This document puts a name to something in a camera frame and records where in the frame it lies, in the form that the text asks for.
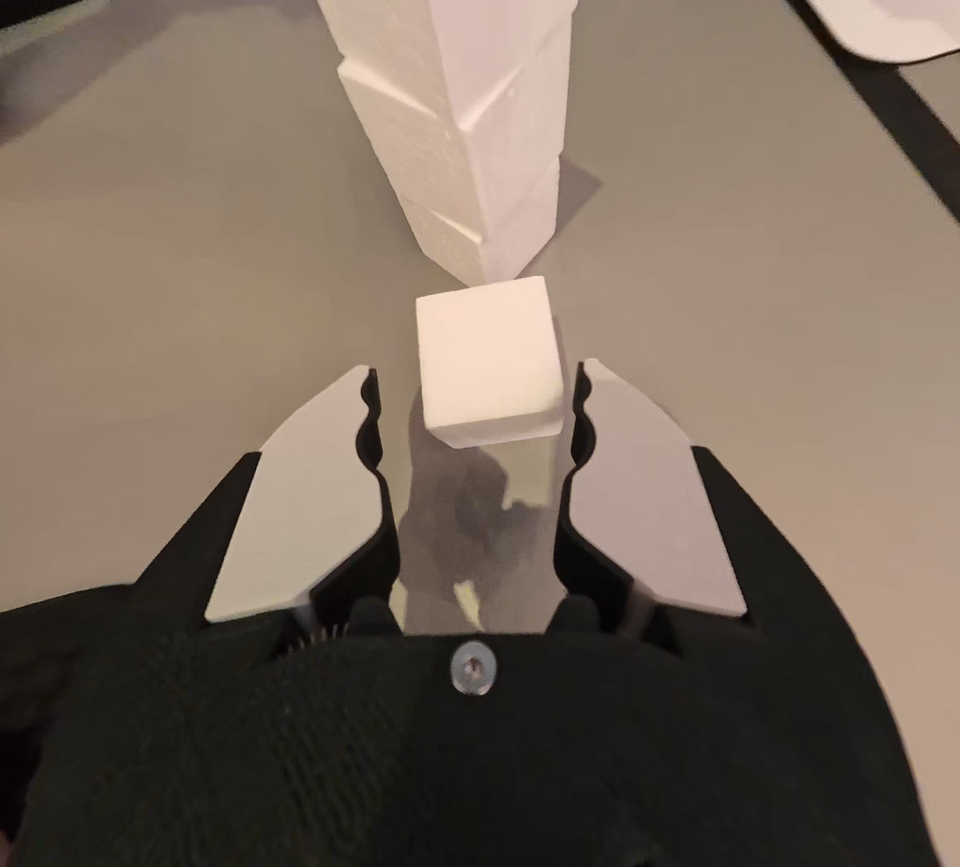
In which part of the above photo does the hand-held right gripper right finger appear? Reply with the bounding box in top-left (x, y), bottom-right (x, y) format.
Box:
top-left (553, 359), bottom-right (749, 639)

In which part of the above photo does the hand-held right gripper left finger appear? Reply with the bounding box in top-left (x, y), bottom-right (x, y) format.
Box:
top-left (204, 364), bottom-right (400, 639)

